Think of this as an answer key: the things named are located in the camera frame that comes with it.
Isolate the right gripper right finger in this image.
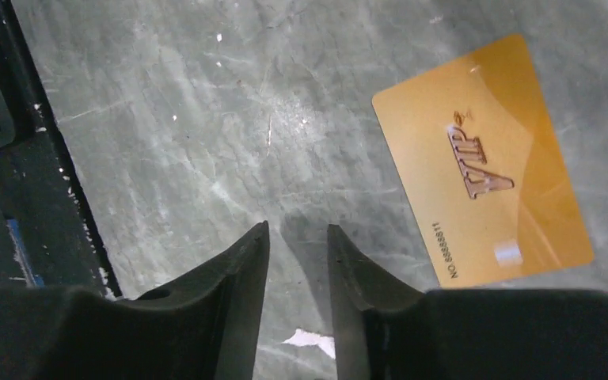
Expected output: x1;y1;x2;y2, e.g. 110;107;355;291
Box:
327;225;608;379

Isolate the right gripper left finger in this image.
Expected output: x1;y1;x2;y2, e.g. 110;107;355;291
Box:
0;222;270;379

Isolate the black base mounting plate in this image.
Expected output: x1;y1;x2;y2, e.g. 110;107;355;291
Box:
0;1;122;298

